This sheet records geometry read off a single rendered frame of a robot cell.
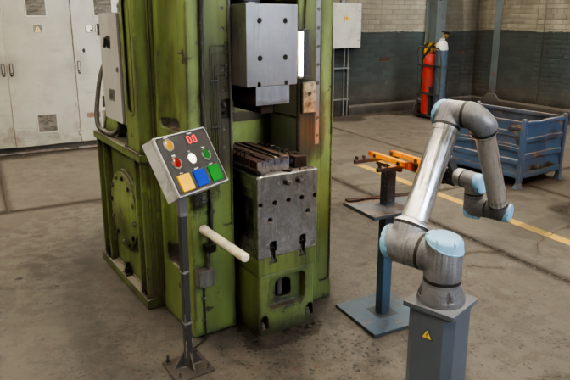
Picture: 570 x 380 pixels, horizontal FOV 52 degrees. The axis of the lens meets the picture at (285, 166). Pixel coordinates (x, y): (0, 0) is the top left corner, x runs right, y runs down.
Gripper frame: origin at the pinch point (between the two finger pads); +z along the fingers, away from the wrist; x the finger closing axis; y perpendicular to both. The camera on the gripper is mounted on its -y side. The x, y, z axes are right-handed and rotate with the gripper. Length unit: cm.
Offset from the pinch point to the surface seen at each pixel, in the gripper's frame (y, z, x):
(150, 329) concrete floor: 95, 66, -138
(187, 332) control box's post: 75, 20, -131
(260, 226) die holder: 30, 28, -87
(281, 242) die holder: 41, 29, -75
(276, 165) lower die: 0, 35, -74
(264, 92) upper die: -39, 35, -81
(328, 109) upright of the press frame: -24, 54, -31
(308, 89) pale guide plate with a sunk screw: -37, 50, -47
